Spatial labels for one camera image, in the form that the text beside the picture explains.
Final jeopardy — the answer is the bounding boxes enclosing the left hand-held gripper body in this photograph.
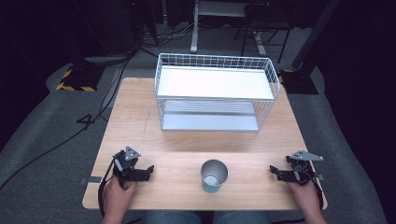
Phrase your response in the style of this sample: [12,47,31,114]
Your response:
[112,146,142,189]

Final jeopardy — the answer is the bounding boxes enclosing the white wire shelf rack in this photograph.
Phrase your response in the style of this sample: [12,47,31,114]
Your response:
[154,52,281,133]

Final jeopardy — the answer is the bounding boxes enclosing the long black floor cable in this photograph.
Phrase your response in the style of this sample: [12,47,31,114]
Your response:
[0,54,134,191]

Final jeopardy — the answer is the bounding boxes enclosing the metal cup with teal outside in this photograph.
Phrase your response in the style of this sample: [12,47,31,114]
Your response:
[200,159,230,194]

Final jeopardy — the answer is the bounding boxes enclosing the person's left hand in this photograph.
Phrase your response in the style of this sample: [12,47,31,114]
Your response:
[102,175,138,220]

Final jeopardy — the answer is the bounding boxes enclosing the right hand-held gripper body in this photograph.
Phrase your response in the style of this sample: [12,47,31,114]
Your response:
[285,149,324,187]

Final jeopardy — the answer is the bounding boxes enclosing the bundle of floor cables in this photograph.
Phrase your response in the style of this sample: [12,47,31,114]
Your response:
[135,20,195,49]

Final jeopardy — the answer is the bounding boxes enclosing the striped black stand base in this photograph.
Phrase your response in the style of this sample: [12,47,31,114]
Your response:
[277,67,319,95]
[55,63,106,93]

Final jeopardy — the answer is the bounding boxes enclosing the black gripper strap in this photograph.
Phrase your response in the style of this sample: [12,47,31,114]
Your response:
[97,158,117,218]

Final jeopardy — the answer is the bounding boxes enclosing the black metal chair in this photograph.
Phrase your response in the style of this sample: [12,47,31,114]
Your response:
[233,2,295,64]

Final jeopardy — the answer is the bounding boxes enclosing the person's left leg in jeans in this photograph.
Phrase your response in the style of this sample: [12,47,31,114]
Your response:
[140,210,204,224]

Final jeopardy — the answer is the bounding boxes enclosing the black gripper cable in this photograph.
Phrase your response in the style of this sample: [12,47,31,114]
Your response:
[311,171,325,212]

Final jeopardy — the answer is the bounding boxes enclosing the white desk frame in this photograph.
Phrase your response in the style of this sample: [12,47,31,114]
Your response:
[190,0,269,58]

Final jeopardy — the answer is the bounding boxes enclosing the person's right leg in jeans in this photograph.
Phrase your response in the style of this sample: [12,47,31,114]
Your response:
[212,210,273,224]

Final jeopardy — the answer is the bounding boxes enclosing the dark slanted stand pole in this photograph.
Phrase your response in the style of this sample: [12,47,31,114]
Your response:
[290,0,343,71]

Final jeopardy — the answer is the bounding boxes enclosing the person's right hand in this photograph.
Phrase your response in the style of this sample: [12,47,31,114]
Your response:
[285,180,323,217]

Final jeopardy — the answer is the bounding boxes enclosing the person's leg in jeans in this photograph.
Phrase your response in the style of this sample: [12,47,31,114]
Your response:
[212,210,273,224]
[140,210,204,224]

